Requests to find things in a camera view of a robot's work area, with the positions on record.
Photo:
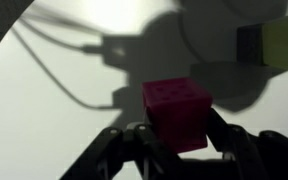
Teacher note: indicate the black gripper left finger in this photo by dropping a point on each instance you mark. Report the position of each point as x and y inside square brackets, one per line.
[124, 153]

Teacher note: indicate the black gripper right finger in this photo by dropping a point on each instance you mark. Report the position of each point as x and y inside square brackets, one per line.
[267, 156]

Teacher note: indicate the pink cube block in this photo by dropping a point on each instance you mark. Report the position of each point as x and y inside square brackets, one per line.
[180, 113]

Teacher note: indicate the yellow-green cube block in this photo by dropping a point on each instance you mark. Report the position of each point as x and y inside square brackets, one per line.
[280, 43]

